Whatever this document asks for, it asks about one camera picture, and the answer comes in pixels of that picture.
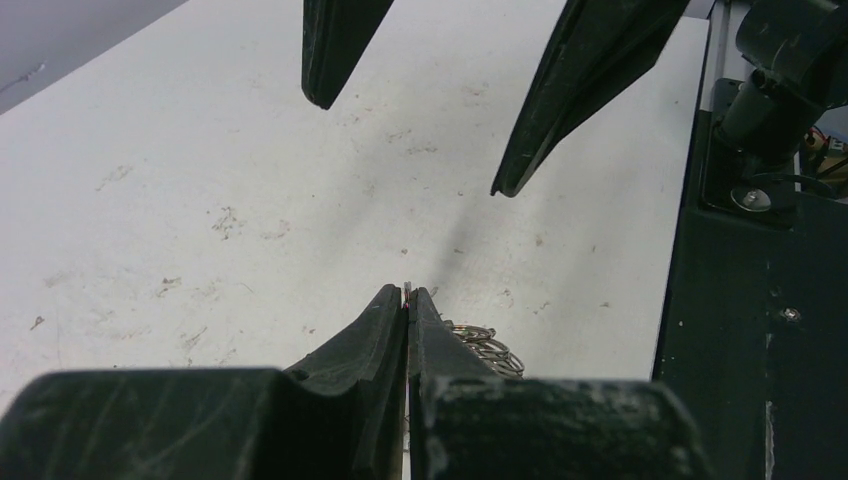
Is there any large keyring with red sleeve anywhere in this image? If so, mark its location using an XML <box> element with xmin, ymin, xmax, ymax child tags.
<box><xmin>403</xmin><ymin>282</ymin><xmax>525</xmax><ymax>379</ymax></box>

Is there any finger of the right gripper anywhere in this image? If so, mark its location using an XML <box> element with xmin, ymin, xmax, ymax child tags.
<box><xmin>301</xmin><ymin>0</ymin><xmax>393</xmax><ymax>110</ymax></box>
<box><xmin>490</xmin><ymin>0</ymin><xmax>687</xmax><ymax>197</ymax></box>

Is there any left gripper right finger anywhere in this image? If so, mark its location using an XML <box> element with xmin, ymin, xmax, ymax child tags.
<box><xmin>408</xmin><ymin>288</ymin><xmax>713</xmax><ymax>479</ymax></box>

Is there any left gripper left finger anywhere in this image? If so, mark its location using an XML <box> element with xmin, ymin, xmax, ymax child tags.
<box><xmin>1</xmin><ymin>285</ymin><xmax>407</xmax><ymax>479</ymax></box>

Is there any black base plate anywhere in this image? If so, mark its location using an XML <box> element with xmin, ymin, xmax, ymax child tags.
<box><xmin>653</xmin><ymin>78</ymin><xmax>847</xmax><ymax>479</ymax></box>

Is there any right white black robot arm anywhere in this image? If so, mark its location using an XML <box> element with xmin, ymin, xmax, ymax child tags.
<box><xmin>301</xmin><ymin>1</ymin><xmax>847</xmax><ymax>197</ymax></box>

